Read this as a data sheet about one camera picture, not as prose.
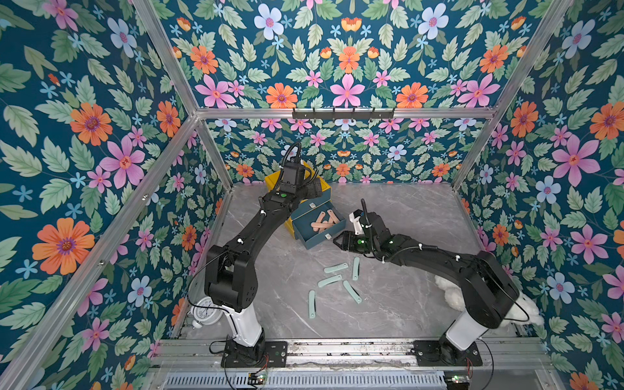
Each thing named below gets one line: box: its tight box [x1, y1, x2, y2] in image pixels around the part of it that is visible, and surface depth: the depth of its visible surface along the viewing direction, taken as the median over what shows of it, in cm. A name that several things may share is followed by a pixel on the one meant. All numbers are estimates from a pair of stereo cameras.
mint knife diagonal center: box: [342, 280, 363, 304], surface depth 88 cm
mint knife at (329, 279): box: [317, 274, 343, 288], surface depth 90 cm
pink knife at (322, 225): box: [310, 222, 334, 229], surface depth 95 cm
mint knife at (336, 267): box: [324, 262, 349, 273], surface depth 94 cm
